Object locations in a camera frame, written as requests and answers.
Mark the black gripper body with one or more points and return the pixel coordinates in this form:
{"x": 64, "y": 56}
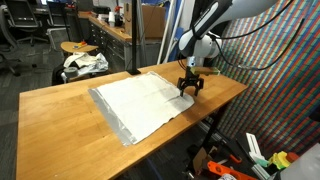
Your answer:
{"x": 190, "y": 79}

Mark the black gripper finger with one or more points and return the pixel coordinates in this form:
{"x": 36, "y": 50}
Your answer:
{"x": 199, "y": 87}
{"x": 181, "y": 86}

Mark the white towel with grey tape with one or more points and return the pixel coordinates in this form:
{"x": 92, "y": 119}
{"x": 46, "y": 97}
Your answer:
{"x": 136, "y": 107}

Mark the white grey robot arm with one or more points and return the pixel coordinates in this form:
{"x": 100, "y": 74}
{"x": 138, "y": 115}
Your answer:
{"x": 196, "y": 42}

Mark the brown cardboard box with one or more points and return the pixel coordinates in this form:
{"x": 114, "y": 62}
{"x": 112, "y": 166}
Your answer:
{"x": 153, "y": 20}

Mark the wooden workbench with drawers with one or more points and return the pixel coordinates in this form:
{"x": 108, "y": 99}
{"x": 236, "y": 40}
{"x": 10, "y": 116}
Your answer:
{"x": 116, "y": 45}

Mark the orange plastic tool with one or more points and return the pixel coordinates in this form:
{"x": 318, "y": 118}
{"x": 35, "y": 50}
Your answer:
{"x": 222, "y": 170}

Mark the white paper cup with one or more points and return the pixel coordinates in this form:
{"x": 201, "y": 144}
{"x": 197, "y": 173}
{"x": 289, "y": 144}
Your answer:
{"x": 111, "y": 19}

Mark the crumpled white cloth pile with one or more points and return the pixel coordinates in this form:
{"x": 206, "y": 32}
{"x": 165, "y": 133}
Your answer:
{"x": 87, "y": 63}

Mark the yellow green plastic object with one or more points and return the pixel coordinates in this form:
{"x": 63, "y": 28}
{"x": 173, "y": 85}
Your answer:
{"x": 279, "y": 160}

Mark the small round wooden table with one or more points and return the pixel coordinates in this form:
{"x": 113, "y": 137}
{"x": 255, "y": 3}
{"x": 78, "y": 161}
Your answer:
{"x": 72, "y": 47}

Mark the black office chair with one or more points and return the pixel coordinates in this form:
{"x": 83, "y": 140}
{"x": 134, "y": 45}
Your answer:
{"x": 22, "y": 17}

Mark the black table leg frame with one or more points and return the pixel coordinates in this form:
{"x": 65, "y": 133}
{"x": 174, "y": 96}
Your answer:
{"x": 193, "y": 149}

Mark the black camera stand pole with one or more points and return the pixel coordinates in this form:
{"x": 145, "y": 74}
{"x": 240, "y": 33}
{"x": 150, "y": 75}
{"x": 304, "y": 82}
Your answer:
{"x": 133, "y": 70}

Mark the white plastic bracket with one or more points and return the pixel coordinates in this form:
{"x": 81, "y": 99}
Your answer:
{"x": 255, "y": 152}

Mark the grey duct tape roll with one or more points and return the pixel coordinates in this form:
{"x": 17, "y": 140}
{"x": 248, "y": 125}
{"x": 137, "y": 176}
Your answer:
{"x": 71, "y": 72}

